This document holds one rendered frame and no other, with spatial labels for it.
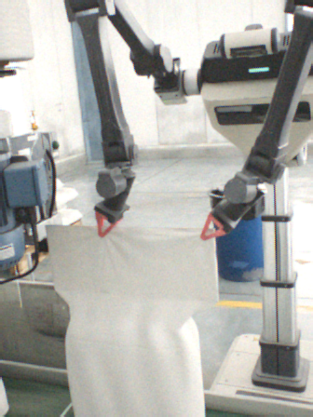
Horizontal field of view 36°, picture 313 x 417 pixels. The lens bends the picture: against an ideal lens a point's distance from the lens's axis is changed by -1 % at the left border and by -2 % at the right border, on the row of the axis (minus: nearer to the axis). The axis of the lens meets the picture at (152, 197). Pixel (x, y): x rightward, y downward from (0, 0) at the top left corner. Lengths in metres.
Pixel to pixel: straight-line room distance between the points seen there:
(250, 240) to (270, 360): 1.59
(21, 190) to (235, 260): 2.65
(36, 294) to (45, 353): 0.26
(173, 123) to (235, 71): 8.12
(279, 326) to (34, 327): 0.97
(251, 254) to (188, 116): 6.29
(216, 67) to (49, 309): 1.10
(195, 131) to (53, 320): 7.85
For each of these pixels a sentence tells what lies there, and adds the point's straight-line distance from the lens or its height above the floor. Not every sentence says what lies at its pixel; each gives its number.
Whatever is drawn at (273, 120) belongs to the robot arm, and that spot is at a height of 1.34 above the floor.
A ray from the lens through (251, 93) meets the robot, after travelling 1.52.
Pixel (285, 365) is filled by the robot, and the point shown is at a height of 0.35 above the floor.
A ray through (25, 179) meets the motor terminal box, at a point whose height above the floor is 1.28.
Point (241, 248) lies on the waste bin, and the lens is 3.49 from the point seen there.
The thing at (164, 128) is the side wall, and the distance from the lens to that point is 9.72.
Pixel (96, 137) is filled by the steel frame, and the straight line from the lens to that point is 10.06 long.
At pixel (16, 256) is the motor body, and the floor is 1.11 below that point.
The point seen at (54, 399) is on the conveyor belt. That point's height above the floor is 0.38.
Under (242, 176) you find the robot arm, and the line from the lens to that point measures 1.07.
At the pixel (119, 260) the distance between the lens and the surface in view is 1.33.
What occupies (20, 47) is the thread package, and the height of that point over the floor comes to 1.55.
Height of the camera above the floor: 1.44
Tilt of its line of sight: 13 degrees down
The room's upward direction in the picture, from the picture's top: 5 degrees counter-clockwise
